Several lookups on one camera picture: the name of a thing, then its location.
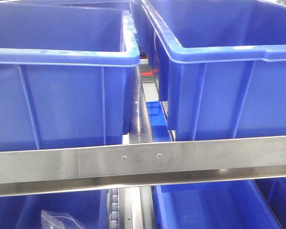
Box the far lower right blue bin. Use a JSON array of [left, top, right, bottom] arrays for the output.
[[254, 177, 286, 229]]

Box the small blue bin behind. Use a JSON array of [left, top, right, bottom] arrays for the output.
[[146, 101, 171, 142]]

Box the blue plastic bin right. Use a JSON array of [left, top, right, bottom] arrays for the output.
[[141, 0, 286, 141]]

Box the blue plastic bin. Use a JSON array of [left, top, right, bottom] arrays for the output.
[[141, 0, 286, 141], [0, 2, 140, 151]]

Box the blue plastic bin left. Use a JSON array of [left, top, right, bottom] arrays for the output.
[[0, 2, 140, 151]]

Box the clear plastic bag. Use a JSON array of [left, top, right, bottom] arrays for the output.
[[41, 210, 86, 229]]

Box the lower left blue bin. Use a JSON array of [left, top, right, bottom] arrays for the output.
[[0, 190, 108, 229]]

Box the stainless steel shelf rack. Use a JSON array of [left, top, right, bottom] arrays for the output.
[[0, 68, 286, 229]]

